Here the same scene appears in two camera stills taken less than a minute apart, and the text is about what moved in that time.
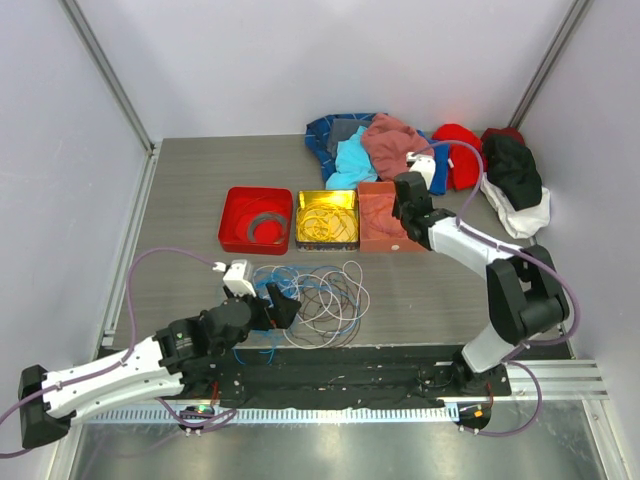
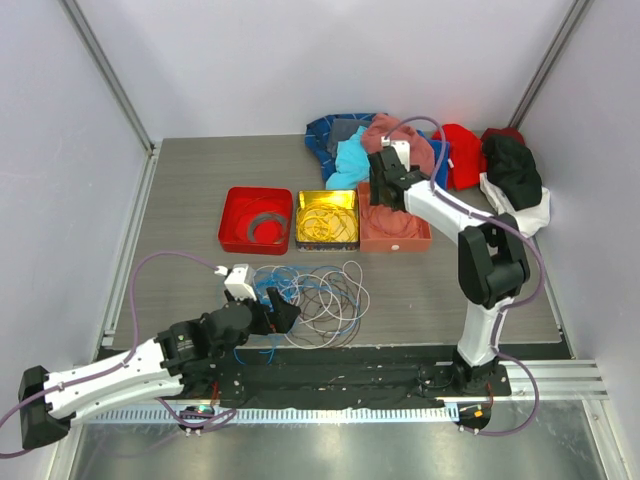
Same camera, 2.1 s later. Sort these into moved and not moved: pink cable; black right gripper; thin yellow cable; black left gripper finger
Moved: black right gripper
Not moved: thin yellow cable; black left gripper finger; pink cable
